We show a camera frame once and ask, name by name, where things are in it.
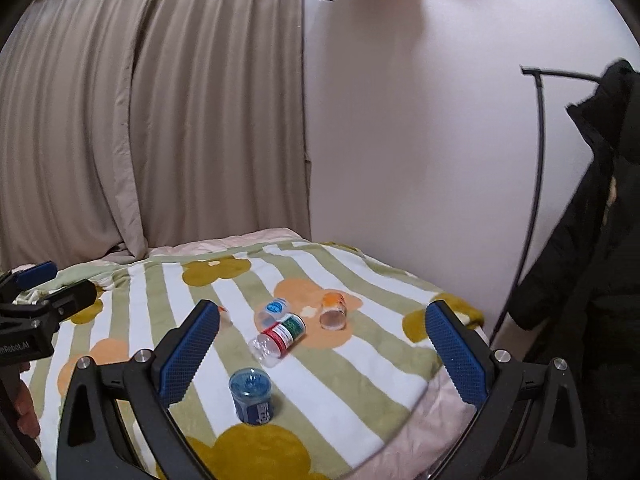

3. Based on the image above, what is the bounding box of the beige curtain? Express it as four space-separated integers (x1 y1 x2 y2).
0 0 314 272

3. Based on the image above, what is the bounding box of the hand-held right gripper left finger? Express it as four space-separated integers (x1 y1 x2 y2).
57 300 221 480

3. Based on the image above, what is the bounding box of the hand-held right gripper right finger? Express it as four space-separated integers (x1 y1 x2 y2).
425 300 588 480

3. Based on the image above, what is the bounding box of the clear cup orange label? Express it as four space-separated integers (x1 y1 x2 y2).
318 291 348 332

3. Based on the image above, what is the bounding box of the striped floral blanket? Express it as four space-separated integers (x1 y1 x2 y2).
10 241 486 480

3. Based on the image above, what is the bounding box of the black coat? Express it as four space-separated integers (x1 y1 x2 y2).
507 59 640 480

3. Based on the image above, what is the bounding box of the clear cup red green label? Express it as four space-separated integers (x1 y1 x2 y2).
248 313 307 368

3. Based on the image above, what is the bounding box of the black clothes rack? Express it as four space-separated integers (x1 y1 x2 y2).
487 65 607 347

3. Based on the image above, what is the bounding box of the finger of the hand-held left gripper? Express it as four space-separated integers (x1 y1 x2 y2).
0 279 98 325
0 261 59 292

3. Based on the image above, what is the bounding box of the person's left hand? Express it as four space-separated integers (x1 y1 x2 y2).
11 367 37 433

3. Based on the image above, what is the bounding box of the blue upright bottle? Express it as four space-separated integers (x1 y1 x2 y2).
228 367 274 426

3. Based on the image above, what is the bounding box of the clear cup blue label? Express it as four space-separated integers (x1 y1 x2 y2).
254 297 291 330

